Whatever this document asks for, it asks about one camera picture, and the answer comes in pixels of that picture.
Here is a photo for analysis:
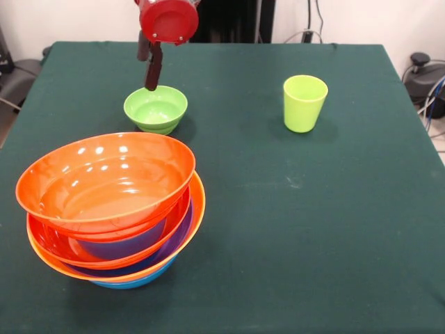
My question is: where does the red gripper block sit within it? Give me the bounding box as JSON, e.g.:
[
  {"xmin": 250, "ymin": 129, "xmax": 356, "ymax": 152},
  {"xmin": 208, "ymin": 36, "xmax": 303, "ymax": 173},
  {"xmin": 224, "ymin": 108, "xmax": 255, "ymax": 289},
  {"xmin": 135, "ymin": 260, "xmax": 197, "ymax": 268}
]
[{"xmin": 133, "ymin": 0, "xmax": 200, "ymax": 92}]

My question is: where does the green plastic bowl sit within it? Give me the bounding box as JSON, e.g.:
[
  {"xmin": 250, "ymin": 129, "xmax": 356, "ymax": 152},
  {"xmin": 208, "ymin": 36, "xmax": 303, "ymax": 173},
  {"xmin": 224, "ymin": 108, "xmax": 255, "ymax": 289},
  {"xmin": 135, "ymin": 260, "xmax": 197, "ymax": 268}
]
[{"xmin": 123, "ymin": 85, "xmax": 188, "ymax": 136}]

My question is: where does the red plastic bowl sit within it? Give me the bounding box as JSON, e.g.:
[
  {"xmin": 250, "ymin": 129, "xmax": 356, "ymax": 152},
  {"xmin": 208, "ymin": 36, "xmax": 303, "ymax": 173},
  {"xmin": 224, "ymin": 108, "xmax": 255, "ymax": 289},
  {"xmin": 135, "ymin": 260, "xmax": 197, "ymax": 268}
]
[
  {"xmin": 15, "ymin": 132, "xmax": 197, "ymax": 243},
  {"xmin": 26, "ymin": 186, "xmax": 193, "ymax": 271}
]

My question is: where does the large orange plastic bowl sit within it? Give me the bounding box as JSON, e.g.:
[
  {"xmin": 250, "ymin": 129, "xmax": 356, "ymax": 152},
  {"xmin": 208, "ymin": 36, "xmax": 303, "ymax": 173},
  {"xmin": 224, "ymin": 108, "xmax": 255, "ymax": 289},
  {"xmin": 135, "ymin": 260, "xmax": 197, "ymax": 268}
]
[{"xmin": 27, "ymin": 170, "xmax": 207, "ymax": 283}]

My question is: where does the green plastic cup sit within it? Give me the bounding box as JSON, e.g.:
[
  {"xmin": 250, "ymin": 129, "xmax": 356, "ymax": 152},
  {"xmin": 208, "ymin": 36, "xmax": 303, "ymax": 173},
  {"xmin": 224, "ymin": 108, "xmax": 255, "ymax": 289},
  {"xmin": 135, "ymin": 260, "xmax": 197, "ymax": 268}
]
[{"xmin": 283, "ymin": 74, "xmax": 329, "ymax": 134}]

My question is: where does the purple plastic bowl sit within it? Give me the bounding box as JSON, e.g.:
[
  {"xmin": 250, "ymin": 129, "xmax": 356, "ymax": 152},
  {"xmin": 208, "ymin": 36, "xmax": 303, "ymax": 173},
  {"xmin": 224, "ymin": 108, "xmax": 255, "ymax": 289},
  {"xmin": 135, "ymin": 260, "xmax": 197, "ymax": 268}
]
[{"xmin": 64, "ymin": 198, "xmax": 195, "ymax": 279}]

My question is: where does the small blue plastic bowl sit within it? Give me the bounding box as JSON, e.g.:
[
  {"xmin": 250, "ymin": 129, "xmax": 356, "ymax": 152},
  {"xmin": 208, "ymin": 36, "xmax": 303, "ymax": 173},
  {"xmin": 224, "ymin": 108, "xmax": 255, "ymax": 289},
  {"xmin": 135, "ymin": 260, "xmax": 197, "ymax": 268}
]
[{"xmin": 76, "ymin": 218, "xmax": 168, "ymax": 261}]

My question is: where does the medium blue plastic bowl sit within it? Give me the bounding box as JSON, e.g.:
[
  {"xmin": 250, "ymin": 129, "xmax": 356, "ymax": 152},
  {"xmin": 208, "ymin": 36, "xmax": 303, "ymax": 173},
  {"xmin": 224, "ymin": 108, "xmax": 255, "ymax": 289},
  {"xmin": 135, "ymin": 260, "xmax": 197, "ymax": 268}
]
[{"xmin": 90, "ymin": 253, "xmax": 180, "ymax": 289}]

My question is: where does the dark green tablecloth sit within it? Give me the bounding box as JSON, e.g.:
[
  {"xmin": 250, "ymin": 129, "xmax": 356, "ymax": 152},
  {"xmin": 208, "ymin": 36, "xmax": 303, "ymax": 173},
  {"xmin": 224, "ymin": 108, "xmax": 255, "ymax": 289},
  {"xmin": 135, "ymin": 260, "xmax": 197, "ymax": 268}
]
[{"xmin": 0, "ymin": 40, "xmax": 445, "ymax": 334}]

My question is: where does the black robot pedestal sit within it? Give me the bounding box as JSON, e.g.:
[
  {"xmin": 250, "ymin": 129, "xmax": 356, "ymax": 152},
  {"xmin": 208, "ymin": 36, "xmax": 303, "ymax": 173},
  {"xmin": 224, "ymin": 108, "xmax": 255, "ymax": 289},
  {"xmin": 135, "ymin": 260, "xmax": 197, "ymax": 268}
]
[{"xmin": 189, "ymin": 0, "xmax": 275, "ymax": 45}]

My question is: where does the wall cable with plug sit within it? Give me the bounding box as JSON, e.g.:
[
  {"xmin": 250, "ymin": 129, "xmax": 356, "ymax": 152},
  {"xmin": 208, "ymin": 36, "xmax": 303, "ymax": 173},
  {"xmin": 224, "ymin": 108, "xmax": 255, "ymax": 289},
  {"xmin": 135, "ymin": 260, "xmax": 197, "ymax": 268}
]
[{"xmin": 283, "ymin": 0, "xmax": 326, "ymax": 45}]

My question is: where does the cable tangle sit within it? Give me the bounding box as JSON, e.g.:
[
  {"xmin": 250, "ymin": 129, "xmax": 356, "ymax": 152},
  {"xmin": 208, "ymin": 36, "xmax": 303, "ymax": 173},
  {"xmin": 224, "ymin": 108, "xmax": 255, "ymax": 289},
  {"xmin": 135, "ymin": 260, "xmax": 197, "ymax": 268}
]
[{"xmin": 416, "ymin": 76, "xmax": 445, "ymax": 140}]

